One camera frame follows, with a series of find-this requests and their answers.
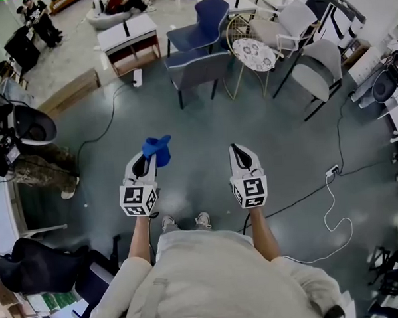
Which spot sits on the white armchair beige seat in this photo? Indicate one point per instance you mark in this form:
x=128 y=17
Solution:
x=288 y=24

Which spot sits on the white desk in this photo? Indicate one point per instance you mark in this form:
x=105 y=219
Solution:
x=4 y=215

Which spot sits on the black box stand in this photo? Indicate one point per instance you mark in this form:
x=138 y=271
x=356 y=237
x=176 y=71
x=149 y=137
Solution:
x=22 y=51

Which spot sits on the person's right shoe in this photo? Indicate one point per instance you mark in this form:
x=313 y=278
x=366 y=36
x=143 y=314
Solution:
x=203 y=219

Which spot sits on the white round tub seat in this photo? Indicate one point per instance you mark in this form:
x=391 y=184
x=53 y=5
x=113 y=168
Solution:
x=106 y=18

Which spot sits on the person's left forearm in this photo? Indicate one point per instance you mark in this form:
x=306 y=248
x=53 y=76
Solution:
x=140 y=238

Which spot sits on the green patterned box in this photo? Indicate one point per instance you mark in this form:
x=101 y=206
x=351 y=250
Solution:
x=55 y=300

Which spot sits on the white power strip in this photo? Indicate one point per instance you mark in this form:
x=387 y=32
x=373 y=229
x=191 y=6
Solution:
x=137 y=77
x=332 y=170

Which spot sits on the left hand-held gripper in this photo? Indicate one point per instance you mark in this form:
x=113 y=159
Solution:
x=138 y=198

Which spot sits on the blue plastic chair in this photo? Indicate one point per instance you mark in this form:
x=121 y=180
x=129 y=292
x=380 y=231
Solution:
x=208 y=18

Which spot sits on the person's right forearm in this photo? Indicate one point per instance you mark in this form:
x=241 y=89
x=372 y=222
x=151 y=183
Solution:
x=263 y=234

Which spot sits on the grey chair black frame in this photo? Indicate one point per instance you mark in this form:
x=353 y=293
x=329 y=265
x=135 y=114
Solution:
x=317 y=72

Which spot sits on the black office chair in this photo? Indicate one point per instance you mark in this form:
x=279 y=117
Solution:
x=41 y=269

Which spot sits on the white side table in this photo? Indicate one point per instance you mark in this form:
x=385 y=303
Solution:
x=240 y=3

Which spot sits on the black bottle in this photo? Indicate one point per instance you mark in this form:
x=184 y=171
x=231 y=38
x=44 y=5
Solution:
x=126 y=28

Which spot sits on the dark blue upholstered chair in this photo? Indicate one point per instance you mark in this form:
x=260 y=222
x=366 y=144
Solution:
x=197 y=70

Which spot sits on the grey round shell chair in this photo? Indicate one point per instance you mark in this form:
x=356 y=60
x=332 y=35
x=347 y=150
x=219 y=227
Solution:
x=34 y=125

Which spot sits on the person's beige shirt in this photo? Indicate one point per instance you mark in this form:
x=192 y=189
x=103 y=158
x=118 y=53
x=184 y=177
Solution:
x=208 y=281

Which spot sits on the person's shoe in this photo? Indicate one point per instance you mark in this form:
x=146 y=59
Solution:
x=168 y=222
x=203 y=219

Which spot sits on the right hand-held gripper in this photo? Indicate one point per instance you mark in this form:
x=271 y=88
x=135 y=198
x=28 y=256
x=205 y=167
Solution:
x=250 y=190

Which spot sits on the white low table wooden base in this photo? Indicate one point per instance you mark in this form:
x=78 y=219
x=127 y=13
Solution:
x=126 y=39

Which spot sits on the person's left shoe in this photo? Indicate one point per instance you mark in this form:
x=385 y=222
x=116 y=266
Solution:
x=168 y=222

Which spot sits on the blue wiping cloth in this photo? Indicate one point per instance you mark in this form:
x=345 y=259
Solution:
x=160 y=150

